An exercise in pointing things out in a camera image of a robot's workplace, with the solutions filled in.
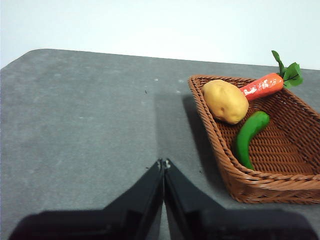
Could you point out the orange carrot with green leaves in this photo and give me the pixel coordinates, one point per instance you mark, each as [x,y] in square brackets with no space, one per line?
[262,86]

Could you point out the brown woven wicker basket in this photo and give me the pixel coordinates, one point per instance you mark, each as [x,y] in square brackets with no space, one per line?
[282,140]

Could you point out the yellow potato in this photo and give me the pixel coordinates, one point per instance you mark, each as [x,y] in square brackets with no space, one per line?
[225,101]

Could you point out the green pepper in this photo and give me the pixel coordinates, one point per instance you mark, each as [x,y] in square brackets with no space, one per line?
[246,137]

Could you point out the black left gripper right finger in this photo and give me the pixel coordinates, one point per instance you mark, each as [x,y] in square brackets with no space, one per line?
[212,222]

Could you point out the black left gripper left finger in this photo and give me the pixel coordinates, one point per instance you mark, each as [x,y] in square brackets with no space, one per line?
[120,220]

